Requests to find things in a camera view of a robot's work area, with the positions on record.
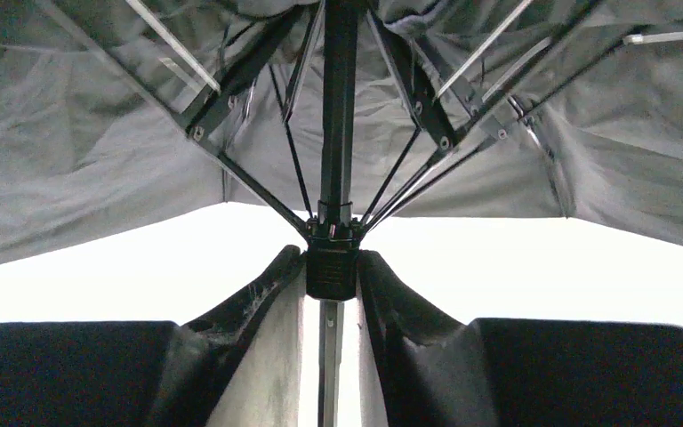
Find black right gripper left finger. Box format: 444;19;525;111
0;246;304;426

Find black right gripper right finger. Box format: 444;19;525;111
358;251;683;426

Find purple folding umbrella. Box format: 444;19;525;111
0;1;683;426

